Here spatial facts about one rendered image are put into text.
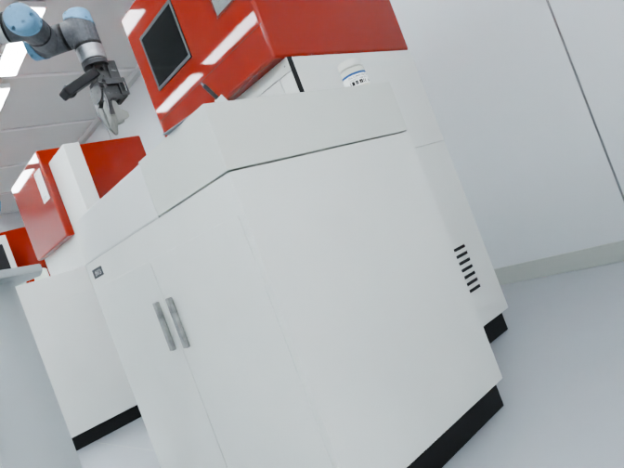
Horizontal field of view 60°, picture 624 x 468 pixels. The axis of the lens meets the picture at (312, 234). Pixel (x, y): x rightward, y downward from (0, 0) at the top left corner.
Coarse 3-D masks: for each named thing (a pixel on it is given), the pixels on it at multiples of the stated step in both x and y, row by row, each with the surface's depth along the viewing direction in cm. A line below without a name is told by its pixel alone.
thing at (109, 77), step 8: (88, 64) 148; (96, 64) 150; (104, 64) 152; (112, 64) 153; (104, 72) 151; (112, 72) 152; (96, 80) 148; (104, 80) 148; (112, 80) 150; (120, 80) 151; (96, 88) 148; (112, 88) 150; (120, 88) 151; (96, 96) 149; (112, 96) 150; (120, 96) 151; (96, 104) 151; (120, 104) 156
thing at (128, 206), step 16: (128, 176) 141; (112, 192) 151; (128, 192) 144; (144, 192) 137; (96, 208) 162; (112, 208) 154; (128, 208) 146; (144, 208) 140; (80, 224) 174; (96, 224) 165; (112, 224) 156; (128, 224) 149; (144, 224) 142; (96, 240) 169; (112, 240) 160; (96, 256) 172
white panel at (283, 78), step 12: (288, 60) 177; (276, 72) 182; (288, 72) 179; (264, 84) 188; (276, 84) 184; (288, 84) 180; (300, 84) 178; (240, 96) 198; (252, 96) 194; (264, 96) 189
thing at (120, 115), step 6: (114, 102) 150; (114, 108) 149; (108, 114) 148; (114, 114) 148; (120, 114) 150; (126, 114) 151; (108, 120) 149; (114, 120) 148; (120, 120) 150; (114, 126) 149; (114, 132) 149
